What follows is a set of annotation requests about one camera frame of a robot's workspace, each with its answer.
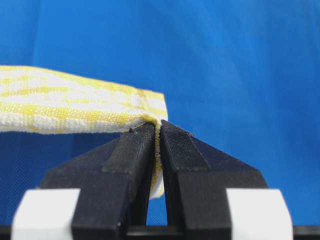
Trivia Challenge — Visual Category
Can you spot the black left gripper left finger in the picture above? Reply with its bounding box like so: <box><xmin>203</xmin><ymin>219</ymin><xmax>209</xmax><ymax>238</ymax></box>
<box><xmin>11</xmin><ymin>124</ymin><xmax>157</xmax><ymax>240</ymax></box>

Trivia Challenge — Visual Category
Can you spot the yellow white checkered towel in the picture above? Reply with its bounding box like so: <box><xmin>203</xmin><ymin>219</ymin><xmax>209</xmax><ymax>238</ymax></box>
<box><xmin>0</xmin><ymin>65</ymin><xmax>168</xmax><ymax>200</ymax></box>

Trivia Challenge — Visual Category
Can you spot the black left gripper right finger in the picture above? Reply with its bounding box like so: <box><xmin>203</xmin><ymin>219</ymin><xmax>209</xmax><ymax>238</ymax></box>
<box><xmin>159</xmin><ymin>119</ymin><xmax>294</xmax><ymax>240</ymax></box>

